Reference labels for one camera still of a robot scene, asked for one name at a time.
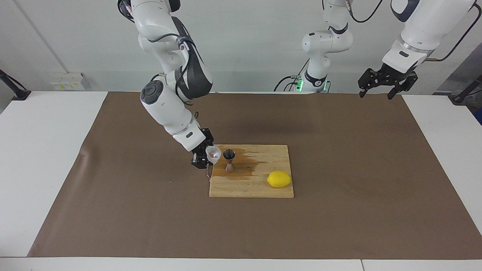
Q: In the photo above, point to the dark grey panel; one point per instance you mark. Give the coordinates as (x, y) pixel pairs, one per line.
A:
(469, 62)

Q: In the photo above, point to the yellow lemon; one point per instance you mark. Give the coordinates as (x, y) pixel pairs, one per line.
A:
(279, 179)

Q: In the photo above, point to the brown paper table mat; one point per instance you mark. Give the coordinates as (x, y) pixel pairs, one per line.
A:
(339, 226)

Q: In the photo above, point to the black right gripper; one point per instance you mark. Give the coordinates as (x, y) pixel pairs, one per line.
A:
(199, 150)

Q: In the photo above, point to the black camera stand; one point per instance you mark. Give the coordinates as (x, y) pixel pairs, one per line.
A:
(461, 98)
(20, 93)

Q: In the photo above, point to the yellowed wall socket box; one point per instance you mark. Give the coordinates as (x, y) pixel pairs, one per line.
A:
(67, 81)

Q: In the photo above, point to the blue object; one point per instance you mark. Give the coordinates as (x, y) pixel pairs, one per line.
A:
(479, 116)

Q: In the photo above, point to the steel double jigger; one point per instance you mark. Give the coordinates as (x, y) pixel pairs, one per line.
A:
(229, 155)

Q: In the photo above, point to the wooden cutting board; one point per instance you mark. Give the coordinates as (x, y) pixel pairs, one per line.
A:
(256, 188)

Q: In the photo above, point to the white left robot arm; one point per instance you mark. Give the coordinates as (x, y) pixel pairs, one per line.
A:
(425, 30)

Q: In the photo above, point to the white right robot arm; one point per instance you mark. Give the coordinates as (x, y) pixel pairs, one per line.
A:
(169, 113)

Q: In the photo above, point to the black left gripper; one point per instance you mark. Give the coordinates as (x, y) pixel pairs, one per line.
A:
(395, 77)

